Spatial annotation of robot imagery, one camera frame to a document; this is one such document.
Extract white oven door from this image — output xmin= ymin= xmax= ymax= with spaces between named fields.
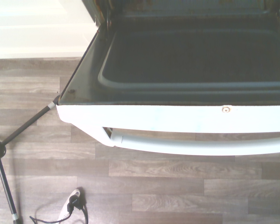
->
xmin=56 ymin=11 xmax=280 ymax=156

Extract black power plug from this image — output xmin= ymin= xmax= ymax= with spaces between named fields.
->
xmin=67 ymin=191 xmax=86 ymax=212

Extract white power strip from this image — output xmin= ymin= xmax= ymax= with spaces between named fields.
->
xmin=57 ymin=189 xmax=81 ymax=221

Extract white cabinet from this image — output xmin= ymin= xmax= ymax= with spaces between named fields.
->
xmin=0 ymin=0 xmax=99 ymax=60

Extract black camera tripod stand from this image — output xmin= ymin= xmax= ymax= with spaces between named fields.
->
xmin=0 ymin=94 xmax=61 ymax=222

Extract black power cable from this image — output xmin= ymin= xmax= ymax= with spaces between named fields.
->
xmin=29 ymin=205 xmax=89 ymax=224

